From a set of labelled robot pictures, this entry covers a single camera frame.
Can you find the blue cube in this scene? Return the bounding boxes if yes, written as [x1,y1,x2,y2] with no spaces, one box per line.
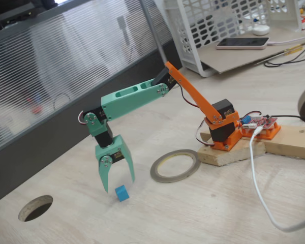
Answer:
[114,185,130,203]

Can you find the frosted desk partition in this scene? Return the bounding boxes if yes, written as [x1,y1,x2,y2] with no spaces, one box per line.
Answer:
[0,0,184,207]

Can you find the short wooden base block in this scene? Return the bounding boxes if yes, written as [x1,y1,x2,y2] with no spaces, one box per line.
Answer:
[197,132,267,167]

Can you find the red controller board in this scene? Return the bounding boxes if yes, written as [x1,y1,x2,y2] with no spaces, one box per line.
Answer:
[238,114,279,131]

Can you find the white plastic lattice basket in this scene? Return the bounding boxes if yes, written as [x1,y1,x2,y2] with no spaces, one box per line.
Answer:
[164,0,303,78]

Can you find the brown cardboard sheet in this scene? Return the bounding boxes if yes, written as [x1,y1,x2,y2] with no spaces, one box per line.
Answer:
[200,26,305,75]

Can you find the pink smartphone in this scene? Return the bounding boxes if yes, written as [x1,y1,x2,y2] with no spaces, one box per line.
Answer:
[216,37,270,51]

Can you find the black box device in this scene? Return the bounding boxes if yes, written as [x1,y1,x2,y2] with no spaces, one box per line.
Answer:
[0,2,39,25]

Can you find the long wooden base plank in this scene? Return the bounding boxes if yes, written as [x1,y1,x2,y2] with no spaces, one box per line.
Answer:
[254,124,305,161]

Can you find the white earbud case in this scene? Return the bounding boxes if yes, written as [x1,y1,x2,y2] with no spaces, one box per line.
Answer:
[252,24,271,36]

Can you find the grey ring of tape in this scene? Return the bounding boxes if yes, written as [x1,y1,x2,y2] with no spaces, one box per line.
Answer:
[150,149,201,183]

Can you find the wrist servo wire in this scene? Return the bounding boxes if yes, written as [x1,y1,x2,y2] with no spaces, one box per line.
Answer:
[78,110,89,127]

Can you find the base servo wire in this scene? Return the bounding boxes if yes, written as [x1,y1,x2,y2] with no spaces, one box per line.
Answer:
[195,118,216,148]

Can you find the elbow servo wire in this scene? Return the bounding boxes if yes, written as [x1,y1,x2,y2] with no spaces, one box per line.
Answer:
[180,85,203,109]

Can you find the white USB cable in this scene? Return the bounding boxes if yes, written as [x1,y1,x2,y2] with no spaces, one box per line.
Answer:
[249,126,305,232]

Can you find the orange board mount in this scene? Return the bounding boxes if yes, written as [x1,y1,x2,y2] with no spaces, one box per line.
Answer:
[241,121,282,140]

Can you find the black power cable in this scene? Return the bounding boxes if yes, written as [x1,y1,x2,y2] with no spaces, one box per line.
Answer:
[268,114,302,119]

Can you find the thin black cable loop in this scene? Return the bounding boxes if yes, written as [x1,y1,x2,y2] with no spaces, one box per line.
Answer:
[263,45,305,68]

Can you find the yellow handled screwdriver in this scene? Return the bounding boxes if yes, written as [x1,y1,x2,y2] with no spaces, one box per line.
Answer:
[254,43,303,66]

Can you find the pink charging cable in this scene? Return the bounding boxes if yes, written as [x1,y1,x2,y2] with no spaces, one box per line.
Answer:
[266,34,305,46]

